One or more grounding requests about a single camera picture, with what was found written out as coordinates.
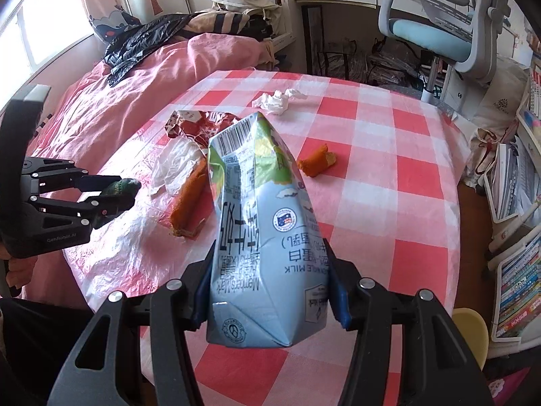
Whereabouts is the beige cloth bag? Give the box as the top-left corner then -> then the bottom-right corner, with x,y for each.
207,0 -> 282,14

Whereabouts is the blue grey office chair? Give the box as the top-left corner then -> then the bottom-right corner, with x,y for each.
366,0 -> 515,105

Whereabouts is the pink bed blanket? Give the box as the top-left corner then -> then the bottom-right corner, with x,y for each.
21,33 -> 276,310

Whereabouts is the red snack wrapper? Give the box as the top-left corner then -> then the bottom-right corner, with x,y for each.
165,110 -> 248,143

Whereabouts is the striped cloth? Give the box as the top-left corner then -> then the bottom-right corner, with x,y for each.
186,8 -> 254,35

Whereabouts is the dark green peel piece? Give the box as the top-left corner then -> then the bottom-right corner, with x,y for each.
101,178 -> 143,199

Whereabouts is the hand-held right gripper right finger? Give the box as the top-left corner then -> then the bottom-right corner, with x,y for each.
327,247 -> 495,406

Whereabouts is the long orange sausage piece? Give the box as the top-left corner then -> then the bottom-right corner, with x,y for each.
170,158 -> 209,238

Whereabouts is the person's left hand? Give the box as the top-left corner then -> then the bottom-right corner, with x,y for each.
6,257 -> 37,297

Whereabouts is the crumpled white tissue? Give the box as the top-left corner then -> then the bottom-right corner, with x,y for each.
252,89 -> 311,116

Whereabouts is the pale yellow plate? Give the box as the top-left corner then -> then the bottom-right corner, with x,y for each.
452,308 -> 491,373

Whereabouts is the small orange sausage piece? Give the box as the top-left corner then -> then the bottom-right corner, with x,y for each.
297,144 -> 337,177

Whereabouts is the pile of clear plastic bags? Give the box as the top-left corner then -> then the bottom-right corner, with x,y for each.
317,51 -> 424,90

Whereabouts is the row of colourful books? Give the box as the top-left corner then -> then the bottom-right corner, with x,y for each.
496,237 -> 541,339

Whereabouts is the blue milk carton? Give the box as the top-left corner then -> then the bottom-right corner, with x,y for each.
206,111 -> 331,349

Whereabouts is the white rolling book rack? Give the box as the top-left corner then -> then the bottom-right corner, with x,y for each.
482,55 -> 541,341

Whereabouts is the white bookshelf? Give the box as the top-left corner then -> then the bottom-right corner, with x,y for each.
269,0 -> 297,48

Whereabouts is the black plastic bag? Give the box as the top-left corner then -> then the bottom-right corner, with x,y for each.
103,14 -> 200,88

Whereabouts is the clear plastic bag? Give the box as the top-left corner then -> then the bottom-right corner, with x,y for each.
150,137 -> 210,198

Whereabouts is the white tote bag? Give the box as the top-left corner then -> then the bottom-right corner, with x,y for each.
473,61 -> 530,137

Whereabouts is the red white checked tablecloth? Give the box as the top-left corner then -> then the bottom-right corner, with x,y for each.
63,68 -> 472,406

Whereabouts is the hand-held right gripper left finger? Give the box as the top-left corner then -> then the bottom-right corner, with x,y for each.
46,243 -> 217,406

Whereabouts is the window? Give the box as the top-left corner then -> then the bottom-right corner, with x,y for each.
0,0 -> 94,106

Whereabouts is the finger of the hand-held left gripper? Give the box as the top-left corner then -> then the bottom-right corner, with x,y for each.
29,194 -> 137,230
23,158 -> 128,196

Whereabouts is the pink packet with white clouds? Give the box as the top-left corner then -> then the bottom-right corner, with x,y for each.
486,368 -> 534,406

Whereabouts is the stack of magazines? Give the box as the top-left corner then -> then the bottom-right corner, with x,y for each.
486,139 -> 538,221

